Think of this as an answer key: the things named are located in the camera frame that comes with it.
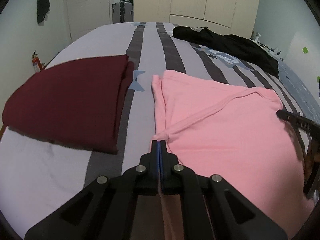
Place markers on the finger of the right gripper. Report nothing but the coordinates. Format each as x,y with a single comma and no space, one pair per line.
297,121

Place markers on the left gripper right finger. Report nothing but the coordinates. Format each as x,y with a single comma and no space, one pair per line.
198,207

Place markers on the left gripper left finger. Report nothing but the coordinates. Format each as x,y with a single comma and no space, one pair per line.
105,209

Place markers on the pink t-shirt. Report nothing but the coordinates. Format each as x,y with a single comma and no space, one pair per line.
233,131

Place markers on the striped grey bed sheet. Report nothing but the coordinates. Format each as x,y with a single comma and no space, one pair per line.
37,177

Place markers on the white side table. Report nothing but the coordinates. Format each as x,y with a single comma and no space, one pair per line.
273,51

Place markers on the black garment on bed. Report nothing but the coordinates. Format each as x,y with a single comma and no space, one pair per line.
240,47

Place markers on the dark red folded garment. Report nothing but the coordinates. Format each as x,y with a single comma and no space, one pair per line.
77,103

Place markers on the cream wardrobe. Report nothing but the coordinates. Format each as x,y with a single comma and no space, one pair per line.
220,16

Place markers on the red fire extinguisher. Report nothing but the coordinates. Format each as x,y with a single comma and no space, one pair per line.
37,64

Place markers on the grey suitcase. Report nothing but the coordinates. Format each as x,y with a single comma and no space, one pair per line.
122,11

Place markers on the white door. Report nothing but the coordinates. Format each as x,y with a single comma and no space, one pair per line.
86,15

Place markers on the black garment hanging on wall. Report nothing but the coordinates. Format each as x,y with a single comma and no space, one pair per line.
42,10

